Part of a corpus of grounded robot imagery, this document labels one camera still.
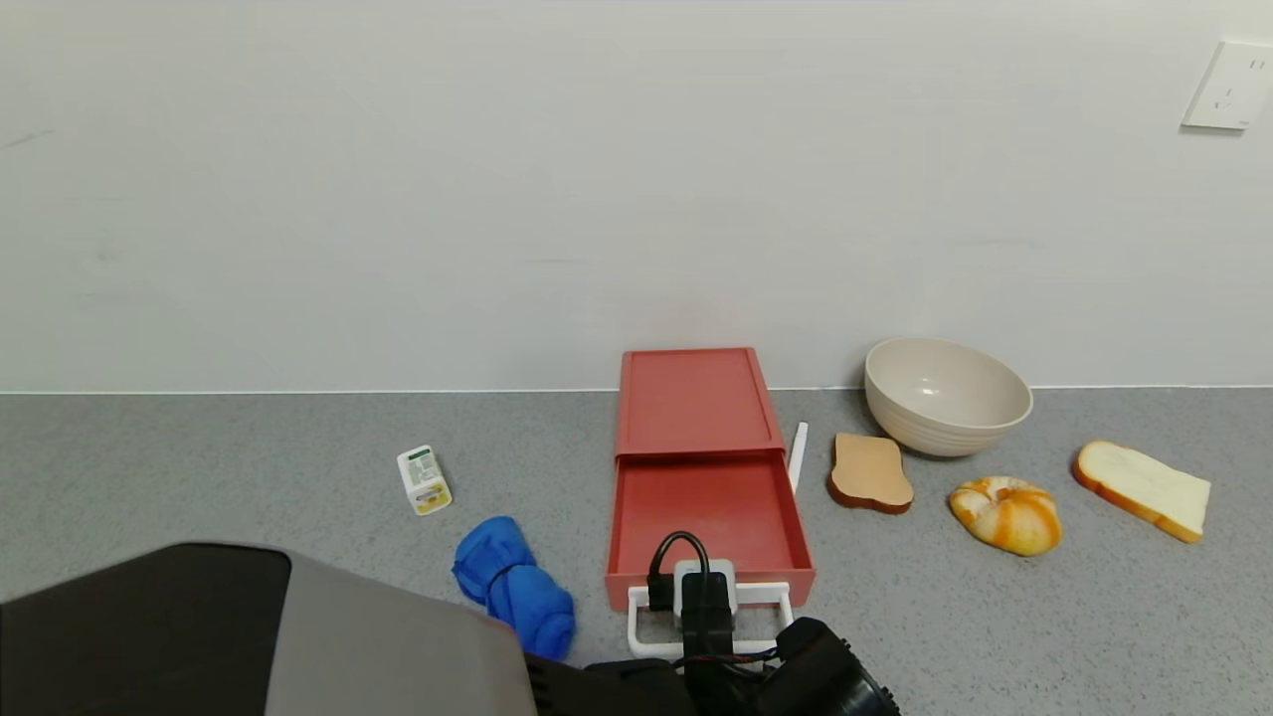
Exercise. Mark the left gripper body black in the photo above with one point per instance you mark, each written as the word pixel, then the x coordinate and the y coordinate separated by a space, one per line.
pixel 708 646

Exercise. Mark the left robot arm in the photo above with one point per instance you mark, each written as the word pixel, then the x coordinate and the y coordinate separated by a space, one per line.
pixel 348 646

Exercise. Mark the blue cloth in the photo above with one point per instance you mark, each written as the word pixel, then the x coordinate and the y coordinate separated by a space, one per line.
pixel 507 577

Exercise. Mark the white marker pen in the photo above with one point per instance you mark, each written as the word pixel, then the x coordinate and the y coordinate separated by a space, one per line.
pixel 799 452

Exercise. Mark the brown toast slice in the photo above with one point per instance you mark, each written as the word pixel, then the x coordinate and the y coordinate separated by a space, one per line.
pixel 870 472

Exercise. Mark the orange striped croissant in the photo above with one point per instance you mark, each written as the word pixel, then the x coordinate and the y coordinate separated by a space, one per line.
pixel 1006 517

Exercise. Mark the small white yellow bottle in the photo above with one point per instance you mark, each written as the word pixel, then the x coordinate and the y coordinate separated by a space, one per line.
pixel 425 482

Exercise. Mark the beige ribbed bowl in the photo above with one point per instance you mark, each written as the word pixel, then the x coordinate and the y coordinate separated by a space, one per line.
pixel 945 398

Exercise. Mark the white bread slice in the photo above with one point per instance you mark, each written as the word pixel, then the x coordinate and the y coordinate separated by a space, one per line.
pixel 1144 487

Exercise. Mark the silver white wrist camera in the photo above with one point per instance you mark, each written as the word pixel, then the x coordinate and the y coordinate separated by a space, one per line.
pixel 681 587

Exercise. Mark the white wall socket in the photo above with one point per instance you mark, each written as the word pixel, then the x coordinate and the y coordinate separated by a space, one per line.
pixel 1233 85

